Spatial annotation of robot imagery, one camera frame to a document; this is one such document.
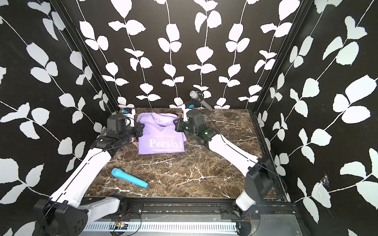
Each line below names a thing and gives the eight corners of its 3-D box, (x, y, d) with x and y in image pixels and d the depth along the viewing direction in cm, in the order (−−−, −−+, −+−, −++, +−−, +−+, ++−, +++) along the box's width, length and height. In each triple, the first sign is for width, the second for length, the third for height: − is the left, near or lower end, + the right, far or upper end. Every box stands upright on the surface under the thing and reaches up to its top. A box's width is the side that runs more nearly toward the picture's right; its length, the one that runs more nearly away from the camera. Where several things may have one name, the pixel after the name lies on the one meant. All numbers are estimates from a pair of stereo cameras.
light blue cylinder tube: (113, 175, 87) (110, 173, 84) (117, 169, 90) (114, 167, 86) (147, 188, 83) (145, 186, 80) (150, 181, 86) (148, 179, 82)
